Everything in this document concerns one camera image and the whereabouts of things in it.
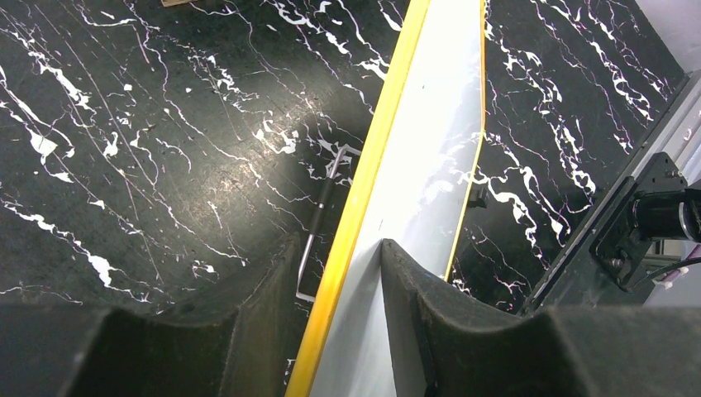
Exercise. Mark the black whiteboard clip right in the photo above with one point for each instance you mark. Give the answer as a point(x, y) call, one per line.
point(478, 197)

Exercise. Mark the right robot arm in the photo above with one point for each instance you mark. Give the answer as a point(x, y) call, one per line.
point(656, 205)

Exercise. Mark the orange framed whiteboard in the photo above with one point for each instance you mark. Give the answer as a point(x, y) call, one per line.
point(409, 194)

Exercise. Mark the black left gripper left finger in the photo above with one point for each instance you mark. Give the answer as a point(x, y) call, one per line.
point(229, 339)

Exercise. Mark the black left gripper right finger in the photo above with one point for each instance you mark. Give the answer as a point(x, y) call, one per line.
point(446, 343)

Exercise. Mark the aluminium frame rail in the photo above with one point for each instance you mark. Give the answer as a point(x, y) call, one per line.
point(679, 133)

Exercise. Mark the wooden board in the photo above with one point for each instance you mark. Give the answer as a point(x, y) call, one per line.
point(172, 3)

